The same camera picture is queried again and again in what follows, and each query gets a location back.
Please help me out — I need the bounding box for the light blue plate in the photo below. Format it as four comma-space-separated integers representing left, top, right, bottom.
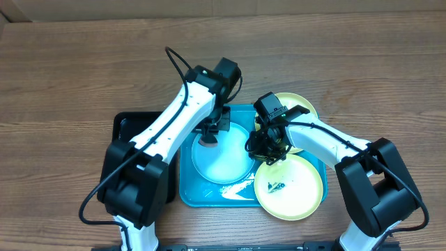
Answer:
192, 122, 254, 184

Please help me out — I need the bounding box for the yellow plate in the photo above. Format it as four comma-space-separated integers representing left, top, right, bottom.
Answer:
254, 154, 323, 221
254, 93, 318, 154

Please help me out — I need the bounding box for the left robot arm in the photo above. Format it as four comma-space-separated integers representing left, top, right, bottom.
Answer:
96, 58, 241, 250

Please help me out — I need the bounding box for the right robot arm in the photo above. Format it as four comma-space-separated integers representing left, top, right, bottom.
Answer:
245, 101, 429, 250

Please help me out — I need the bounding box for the teal plastic tray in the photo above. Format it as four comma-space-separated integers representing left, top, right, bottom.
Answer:
178, 104, 329, 208

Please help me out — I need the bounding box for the black water tray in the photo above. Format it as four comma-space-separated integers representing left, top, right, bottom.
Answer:
112, 112, 178, 204

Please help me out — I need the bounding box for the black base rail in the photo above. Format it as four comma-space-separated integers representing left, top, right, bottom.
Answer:
90, 240, 401, 251

